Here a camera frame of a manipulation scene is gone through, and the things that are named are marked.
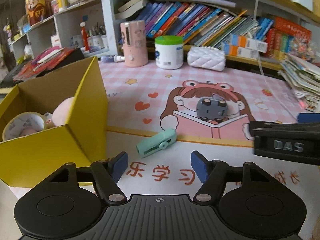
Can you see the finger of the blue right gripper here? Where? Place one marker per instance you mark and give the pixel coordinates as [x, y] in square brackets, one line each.
[308, 117]

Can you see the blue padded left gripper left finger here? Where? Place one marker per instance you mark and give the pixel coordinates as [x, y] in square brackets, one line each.
[118, 165]

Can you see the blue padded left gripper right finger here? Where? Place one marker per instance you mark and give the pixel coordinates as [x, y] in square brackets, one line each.
[201, 166]

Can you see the grey toy car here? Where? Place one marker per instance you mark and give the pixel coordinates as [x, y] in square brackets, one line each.
[211, 109]

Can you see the yellow adhesive tape roll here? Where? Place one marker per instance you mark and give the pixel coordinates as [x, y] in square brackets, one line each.
[24, 124]

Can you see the stack of newspapers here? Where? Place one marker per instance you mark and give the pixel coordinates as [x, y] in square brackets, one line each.
[303, 78]

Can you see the cartoon desk mat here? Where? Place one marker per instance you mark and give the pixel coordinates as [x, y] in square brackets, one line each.
[160, 116]

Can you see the pink plush toy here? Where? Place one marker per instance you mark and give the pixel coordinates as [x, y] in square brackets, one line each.
[60, 114]

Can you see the yellow cardboard box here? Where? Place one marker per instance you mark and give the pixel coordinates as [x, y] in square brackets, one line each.
[27, 160]

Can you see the white quilted pouch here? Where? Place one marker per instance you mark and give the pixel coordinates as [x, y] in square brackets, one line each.
[207, 58]

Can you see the small spray bottle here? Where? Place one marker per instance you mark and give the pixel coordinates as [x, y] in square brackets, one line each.
[112, 58]

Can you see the white jar green lid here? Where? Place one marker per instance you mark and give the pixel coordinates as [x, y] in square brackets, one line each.
[169, 52]

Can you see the red paper stack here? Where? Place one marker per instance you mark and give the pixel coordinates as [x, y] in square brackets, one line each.
[46, 61]

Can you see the black electronic keyboard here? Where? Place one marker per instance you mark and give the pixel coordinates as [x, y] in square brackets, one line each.
[8, 82]

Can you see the white desk shelf unit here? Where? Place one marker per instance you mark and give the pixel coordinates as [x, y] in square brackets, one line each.
[66, 24]

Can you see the fortune god figure box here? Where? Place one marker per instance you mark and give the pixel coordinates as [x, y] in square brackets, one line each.
[38, 10]

